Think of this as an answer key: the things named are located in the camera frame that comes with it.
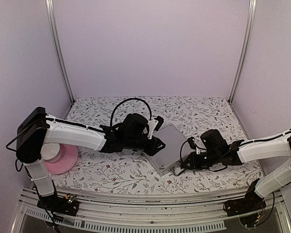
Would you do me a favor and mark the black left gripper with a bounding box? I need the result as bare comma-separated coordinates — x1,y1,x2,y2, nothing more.
125,135,166,156

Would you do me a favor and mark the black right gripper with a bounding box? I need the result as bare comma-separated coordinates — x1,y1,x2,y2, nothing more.
181,150,221,171

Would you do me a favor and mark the aluminium poker case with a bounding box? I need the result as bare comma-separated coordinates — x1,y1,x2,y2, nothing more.
145,123,187,177

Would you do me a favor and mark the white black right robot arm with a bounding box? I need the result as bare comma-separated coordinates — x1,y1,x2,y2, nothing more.
180,128,291,212

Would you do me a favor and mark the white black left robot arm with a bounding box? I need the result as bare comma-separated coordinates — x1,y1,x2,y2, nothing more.
6,107,165,211

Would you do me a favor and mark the floral patterned table mat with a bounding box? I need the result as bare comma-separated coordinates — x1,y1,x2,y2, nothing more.
51,97,262,195

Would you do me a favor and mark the pink plate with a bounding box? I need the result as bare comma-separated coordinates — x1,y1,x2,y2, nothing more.
45,144,78,175

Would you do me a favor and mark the white bowl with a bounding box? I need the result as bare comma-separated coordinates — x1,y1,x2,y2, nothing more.
41,143,61,163

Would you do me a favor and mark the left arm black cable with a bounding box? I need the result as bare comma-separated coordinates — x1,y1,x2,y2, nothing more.
110,97,153,127

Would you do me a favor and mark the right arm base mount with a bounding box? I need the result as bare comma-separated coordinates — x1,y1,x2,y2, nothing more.
223,183,266,216

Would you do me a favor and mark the aluminium front rail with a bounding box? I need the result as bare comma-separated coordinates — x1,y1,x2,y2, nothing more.
12,188,291,233

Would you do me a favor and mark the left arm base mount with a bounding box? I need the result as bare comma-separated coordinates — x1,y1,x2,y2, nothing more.
37,190,80,216

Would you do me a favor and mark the right aluminium frame post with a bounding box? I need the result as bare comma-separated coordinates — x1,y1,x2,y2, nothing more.
228,0,257,105

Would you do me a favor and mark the aluminium frame post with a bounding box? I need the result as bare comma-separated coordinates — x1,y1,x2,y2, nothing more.
228,0,257,105
45,0,75,104

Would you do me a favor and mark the left aluminium frame post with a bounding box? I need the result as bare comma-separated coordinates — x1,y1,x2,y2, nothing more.
45,0,75,104

